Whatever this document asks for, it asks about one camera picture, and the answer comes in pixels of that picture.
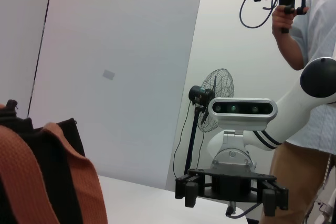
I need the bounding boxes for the white dotted cord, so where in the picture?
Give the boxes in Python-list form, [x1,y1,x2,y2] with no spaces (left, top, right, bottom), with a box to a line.
[324,153,333,190]

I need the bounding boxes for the blue controller cable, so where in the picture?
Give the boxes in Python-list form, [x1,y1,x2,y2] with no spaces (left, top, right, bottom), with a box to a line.
[239,0,279,29]

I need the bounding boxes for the right gripper cable with plugs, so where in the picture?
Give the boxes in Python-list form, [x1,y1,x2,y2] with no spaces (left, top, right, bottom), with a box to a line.
[225,200,263,219]

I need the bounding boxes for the grey rectangular wall sticker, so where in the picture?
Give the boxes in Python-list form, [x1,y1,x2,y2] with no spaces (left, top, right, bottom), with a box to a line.
[102,69,117,80]

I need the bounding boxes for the tan trousers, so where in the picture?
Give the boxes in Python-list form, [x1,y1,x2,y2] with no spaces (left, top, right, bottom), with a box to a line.
[259,141,336,224]

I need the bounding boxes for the person's bare hand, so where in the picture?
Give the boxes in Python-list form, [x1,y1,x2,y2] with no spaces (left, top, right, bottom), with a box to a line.
[271,5,310,38]

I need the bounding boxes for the person in light shirt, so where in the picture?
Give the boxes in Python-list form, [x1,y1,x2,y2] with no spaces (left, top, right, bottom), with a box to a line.
[285,0,336,156]

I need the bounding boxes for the person's bare forearm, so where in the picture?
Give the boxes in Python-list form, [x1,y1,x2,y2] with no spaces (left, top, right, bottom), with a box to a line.
[271,31,309,71]

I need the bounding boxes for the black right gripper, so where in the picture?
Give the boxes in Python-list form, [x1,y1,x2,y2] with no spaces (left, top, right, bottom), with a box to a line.
[175,167,290,217]

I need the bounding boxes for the black bag with orange handles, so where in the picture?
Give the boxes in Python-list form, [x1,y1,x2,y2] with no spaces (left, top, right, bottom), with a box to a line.
[0,99,108,224]

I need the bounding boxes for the black fan power cable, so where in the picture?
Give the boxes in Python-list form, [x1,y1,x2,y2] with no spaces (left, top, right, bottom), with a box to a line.
[172,101,194,180]

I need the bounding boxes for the black standing fan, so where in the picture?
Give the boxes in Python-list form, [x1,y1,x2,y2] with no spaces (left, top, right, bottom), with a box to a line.
[185,68,235,176]

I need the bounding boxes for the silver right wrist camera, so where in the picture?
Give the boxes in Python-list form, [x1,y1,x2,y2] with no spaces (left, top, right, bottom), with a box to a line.
[208,98,278,131]

